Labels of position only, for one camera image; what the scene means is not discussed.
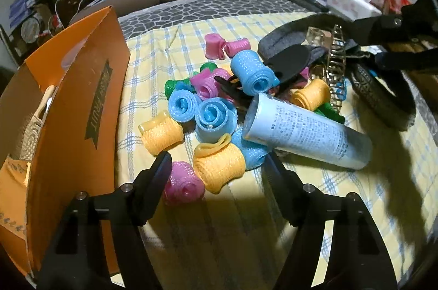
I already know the white box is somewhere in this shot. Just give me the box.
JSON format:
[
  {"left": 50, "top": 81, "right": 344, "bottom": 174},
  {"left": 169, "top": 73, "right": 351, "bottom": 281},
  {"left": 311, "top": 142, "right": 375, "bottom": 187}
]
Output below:
[{"left": 327, "top": 0, "right": 382, "bottom": 20}]

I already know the grey pebble pattern cover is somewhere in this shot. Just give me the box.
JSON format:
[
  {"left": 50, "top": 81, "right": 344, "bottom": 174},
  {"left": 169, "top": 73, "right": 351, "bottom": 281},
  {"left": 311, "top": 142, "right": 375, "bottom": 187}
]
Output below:
[{"left": 118, "top": 0, "right": 319, "bottom": 37}]

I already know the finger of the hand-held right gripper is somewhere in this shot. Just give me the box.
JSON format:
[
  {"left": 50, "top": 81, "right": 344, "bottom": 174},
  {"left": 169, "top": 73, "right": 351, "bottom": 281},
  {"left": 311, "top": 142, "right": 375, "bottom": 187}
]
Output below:
[
  {"left": 352, "top": 2, "right": 438, "bottom": 46},
  {"left": 374, "top": 50, "right": 438, "bottom": 71}
]

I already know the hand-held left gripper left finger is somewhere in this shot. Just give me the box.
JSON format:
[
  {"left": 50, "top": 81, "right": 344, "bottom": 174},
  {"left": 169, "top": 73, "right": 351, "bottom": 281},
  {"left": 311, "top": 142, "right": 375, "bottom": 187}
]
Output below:
[{"left": 36, "top": 151, "right": 173, "bottom": 290}]

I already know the yellow checked tablecloth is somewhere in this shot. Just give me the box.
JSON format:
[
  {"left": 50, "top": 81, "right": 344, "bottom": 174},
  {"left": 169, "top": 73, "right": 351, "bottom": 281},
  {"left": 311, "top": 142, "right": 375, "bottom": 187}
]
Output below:
[{"left": 114, "top": 12, "right": 438, "bottom": 290}]

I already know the clear crystal block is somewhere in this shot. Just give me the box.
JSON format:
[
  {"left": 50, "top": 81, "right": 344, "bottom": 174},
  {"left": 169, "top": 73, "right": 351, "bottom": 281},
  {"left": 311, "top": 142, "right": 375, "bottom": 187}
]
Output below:
[{"left": 306, "top": 26, "right": 331, "bottom": 46}]

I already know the yellow mesh hair roller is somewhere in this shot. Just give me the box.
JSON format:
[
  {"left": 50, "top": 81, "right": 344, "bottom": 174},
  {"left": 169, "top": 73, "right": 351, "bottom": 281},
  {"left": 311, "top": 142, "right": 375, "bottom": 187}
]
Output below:
[{"left": 192, "top": 133, "right": 246, "bottom": 195}]

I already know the wooden hairbrush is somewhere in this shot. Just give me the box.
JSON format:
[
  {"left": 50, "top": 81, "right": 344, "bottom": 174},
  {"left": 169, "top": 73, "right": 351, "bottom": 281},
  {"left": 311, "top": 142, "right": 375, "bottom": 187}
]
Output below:
[{"left": 14, "top": 85, "right": 55, "bottom": 160}]

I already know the black hair claw clip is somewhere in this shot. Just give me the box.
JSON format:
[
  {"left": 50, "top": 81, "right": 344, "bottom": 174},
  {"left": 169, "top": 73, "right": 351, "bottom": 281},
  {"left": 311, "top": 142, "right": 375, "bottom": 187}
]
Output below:
[{"left": 214, "top": 45, "right": 309, "bottom": 106}]

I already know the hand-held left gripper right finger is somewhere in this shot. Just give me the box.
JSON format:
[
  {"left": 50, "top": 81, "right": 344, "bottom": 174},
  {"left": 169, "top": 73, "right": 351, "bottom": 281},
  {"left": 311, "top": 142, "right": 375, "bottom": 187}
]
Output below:
[{"left": 264, "top": 152, "right": 398, "bottom": 290}]

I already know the orange cardboard box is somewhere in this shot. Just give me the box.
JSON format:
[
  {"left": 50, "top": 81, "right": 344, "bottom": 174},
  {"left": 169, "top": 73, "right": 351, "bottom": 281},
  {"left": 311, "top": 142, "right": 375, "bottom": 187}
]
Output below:
[{"left": 0, "top": 5, "right": 131, "bottom": 277}]

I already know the pile of colourful hair rollers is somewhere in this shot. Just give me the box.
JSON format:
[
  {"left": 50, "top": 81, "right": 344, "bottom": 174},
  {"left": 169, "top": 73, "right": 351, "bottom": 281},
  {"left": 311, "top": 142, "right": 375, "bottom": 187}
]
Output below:
[{"left": 138, "top": 33, "right": 348, "bottom": 206}]

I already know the light blue spray can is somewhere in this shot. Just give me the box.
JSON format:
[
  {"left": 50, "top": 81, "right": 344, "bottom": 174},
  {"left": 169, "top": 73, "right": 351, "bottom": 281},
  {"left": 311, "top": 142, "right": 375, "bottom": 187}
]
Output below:
[{"left": 242, "top": 92, "right": 373, "bottom": 171}]

